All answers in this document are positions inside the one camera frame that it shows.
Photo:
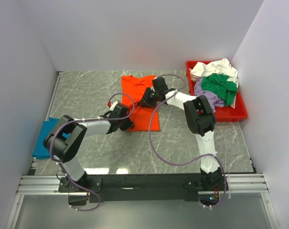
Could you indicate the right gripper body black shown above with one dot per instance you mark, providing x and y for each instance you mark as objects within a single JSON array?
[{"x": 157, "y": 94}]

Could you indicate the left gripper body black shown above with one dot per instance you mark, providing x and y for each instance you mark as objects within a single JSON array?
[{"x": 125, "y": 124}]

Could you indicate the orange t-shirt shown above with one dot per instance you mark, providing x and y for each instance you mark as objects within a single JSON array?
[{"x": 134, "y": 88}]

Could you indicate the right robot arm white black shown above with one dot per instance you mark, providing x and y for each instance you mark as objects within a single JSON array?
[{"x": 200, "y": 121}]

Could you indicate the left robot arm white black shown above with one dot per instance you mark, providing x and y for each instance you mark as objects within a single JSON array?
[{"x": 64, "y": 140}]

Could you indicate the lilac t-shirt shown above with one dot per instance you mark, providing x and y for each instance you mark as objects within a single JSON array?
[{"x": 213, "y": 100}]

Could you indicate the green t-shirt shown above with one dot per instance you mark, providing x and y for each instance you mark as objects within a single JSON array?
[{"x": 220, "y": 86}]

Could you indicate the white t-shirt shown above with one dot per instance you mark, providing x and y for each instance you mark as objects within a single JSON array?
[{"x": 223, "y": 66}]

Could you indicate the red plastic bin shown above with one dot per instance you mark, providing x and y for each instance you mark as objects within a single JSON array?
[{"x": 222, "y": 114}]

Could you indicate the black base beam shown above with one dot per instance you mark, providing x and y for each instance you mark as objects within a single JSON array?
[{"x": 129, "y": 187}]

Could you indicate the folded blue t-shirt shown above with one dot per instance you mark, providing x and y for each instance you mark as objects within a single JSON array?
[{"x": 40, "y": 152}]

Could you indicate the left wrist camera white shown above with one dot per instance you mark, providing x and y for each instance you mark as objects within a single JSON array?
[{"x": 112, "y": 105}]

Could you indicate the aluminium rail frame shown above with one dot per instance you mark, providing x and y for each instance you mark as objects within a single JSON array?
[{"x": 38, "y": 205}]

